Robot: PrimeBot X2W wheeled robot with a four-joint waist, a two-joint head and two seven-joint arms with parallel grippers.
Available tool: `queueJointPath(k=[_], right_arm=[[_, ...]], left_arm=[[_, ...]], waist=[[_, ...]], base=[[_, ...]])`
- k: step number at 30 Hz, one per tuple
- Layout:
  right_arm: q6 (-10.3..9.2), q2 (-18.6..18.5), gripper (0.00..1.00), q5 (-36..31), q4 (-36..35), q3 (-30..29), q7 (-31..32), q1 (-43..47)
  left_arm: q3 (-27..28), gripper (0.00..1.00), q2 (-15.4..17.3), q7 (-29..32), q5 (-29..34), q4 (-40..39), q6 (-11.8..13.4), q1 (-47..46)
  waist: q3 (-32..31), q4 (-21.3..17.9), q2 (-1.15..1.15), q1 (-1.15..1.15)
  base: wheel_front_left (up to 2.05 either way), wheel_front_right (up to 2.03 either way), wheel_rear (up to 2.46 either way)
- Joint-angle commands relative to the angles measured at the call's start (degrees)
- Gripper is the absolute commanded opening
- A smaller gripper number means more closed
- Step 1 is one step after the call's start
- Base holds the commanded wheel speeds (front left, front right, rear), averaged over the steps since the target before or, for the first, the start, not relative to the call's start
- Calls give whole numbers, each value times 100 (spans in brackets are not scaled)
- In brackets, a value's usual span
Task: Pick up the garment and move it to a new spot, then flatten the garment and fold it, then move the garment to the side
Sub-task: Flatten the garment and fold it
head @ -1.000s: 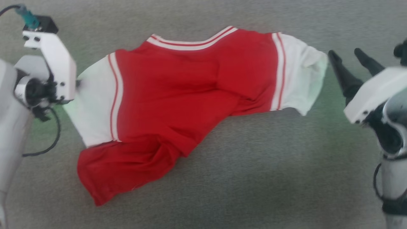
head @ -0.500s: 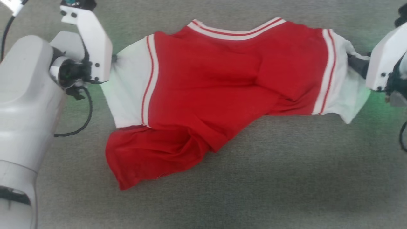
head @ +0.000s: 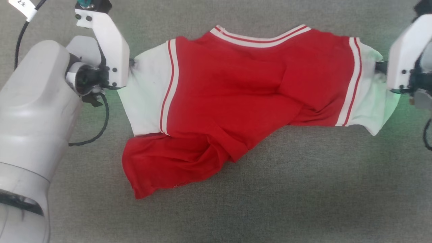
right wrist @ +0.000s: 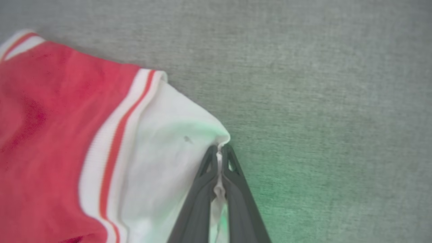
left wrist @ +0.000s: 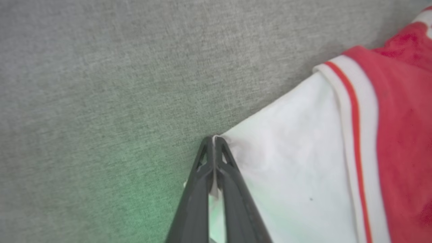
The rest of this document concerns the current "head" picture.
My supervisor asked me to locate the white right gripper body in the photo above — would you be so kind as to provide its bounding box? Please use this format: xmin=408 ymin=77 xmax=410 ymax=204
xmin=386 ymin=0 xmax=432 ymax=94

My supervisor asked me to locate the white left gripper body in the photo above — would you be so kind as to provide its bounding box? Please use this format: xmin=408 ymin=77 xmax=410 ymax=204
xmin=74 ymin=0 xmax=130 ymax=90

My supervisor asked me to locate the red and white jersey garment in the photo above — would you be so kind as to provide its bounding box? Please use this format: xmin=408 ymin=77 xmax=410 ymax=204
xmin=117 ymin=24 xmax=392 ymax=200

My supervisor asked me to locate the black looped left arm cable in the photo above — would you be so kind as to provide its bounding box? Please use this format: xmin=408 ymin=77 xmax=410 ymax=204
xmin=69 ymin=93 xmax=110 ymax=147

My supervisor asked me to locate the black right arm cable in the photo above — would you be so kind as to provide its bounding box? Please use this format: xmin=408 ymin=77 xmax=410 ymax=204
xmin=423 ymin=117 xmax=432 ymax=151

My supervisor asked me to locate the black cable with label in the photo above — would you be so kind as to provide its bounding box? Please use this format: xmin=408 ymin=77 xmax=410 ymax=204
xmin=14 ymin=0 xmax=48 ymax=70

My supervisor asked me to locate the white cable label tag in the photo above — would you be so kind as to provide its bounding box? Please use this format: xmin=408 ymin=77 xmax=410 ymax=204
xmin=8 ymin=0 xmax=37 ymax=21

